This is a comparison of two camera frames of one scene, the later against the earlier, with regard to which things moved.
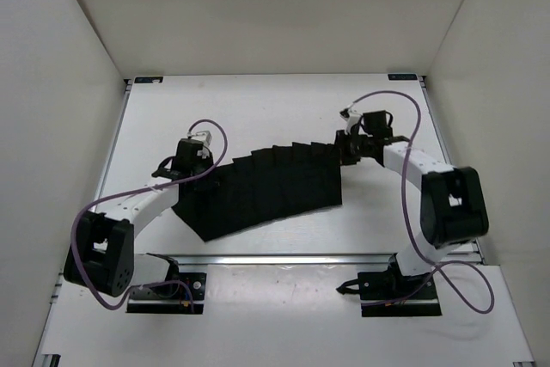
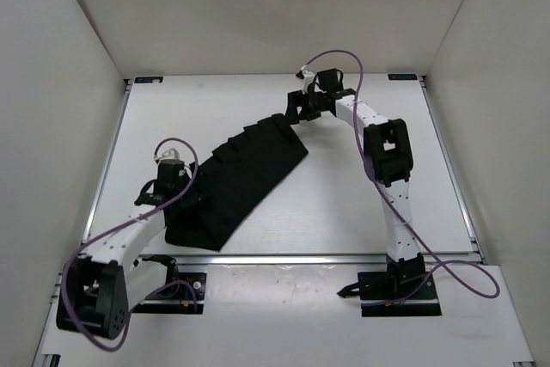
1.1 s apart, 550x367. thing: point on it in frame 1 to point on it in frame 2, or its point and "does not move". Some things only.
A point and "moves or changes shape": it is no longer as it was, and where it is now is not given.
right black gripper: x=342 y=139 to x=297 y=101
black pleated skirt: x=262 y=186 moves or changes shape
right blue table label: x=401 y=76 does not move
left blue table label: x=148 y=79 does not move
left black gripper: x=208 y=160 to x=198 y=192
